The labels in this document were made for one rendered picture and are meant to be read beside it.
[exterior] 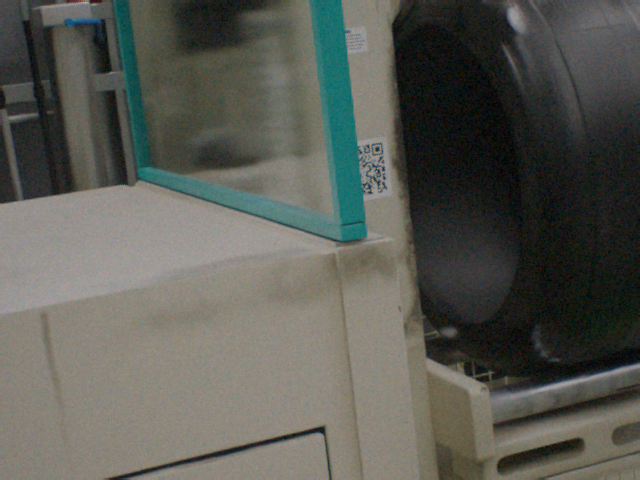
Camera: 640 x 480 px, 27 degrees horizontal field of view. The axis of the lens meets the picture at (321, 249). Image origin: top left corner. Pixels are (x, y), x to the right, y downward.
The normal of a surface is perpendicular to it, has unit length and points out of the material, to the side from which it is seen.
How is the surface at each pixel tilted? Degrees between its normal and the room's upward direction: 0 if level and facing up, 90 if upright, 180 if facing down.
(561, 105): 74
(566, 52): 57
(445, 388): 90
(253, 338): 90
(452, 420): 90
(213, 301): 90
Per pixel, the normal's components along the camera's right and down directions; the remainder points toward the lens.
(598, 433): 0.37, 0.13
